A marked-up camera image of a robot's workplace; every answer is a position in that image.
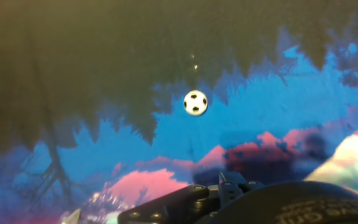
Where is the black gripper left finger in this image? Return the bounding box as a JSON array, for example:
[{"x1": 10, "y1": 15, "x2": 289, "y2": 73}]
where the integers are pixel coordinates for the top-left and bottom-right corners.
[{"x1": 117, "y1": 184, "x2": 221, "y2": 224}]

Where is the silver wire mesh basket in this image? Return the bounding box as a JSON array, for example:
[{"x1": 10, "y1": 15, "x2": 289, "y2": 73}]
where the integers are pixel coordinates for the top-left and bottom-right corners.
[{"x1": 61, "y1": 207, "x2": 82, "y2": 224}]

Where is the small black-white soccer ball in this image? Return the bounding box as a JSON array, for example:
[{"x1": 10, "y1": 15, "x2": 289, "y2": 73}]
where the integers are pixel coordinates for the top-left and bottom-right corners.
[{"x1": 183, "y1": 90, "x2": 209, "y2": 117}]

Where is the printed landscape cloth mat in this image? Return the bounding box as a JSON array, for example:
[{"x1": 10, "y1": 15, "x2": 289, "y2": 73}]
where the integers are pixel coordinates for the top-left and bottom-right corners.
[{"x1": 0, "y1": 0, "x2": 358, "y2": 224}]

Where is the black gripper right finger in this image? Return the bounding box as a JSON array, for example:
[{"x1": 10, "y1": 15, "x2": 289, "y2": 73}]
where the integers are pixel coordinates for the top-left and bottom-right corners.
[{"x1": 218, "y1": 170, "x2": 264, "y2": 208}]

